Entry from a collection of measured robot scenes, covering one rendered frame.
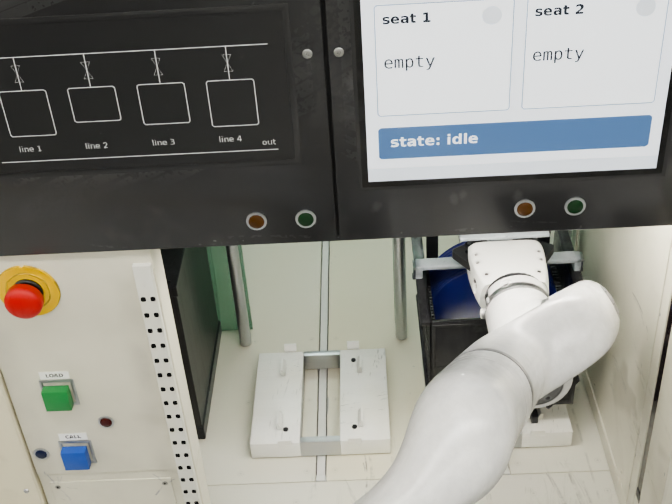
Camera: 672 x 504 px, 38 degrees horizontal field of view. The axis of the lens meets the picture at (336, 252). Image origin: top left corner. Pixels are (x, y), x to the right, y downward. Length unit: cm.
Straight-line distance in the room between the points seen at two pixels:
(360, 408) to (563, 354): 53
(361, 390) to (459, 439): 77
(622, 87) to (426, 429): 37
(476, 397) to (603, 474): 70
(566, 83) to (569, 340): 28
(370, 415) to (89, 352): 53
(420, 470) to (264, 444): 71
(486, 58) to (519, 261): 44
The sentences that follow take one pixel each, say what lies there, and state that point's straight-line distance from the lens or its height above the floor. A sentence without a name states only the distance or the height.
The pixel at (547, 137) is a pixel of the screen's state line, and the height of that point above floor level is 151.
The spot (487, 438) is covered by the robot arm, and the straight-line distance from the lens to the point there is 81.
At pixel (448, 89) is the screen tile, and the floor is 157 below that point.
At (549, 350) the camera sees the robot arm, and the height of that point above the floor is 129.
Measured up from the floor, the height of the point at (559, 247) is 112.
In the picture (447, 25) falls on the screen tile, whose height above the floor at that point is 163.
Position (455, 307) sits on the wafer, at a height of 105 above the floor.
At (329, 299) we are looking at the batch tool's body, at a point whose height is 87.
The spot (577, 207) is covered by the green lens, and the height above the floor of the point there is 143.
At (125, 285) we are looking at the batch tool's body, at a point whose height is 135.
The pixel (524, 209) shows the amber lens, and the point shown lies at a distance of 99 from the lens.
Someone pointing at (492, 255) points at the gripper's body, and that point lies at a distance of 130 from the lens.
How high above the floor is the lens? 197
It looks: 35 degrees down
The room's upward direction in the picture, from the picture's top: 4 degrees counter-clockwise
